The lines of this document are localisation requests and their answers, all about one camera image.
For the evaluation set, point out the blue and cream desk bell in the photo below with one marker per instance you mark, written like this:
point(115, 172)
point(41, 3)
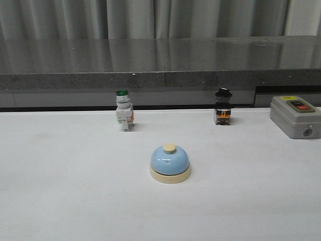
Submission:
point(170, 164)

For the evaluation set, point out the dark granite counter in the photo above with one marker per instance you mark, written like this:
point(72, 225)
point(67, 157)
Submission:
point(162, 73)

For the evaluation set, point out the grey curtain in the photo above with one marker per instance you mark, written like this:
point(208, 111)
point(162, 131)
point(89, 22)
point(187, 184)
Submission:
point(40, 20)

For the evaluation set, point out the green pushbutton switch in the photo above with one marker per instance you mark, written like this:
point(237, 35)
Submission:
point(124, 111)

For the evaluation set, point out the black selector switch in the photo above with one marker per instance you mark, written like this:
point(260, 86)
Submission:
point(222, 110)

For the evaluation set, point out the grey start-stop switch box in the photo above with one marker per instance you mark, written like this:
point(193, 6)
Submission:
point(296, 117)

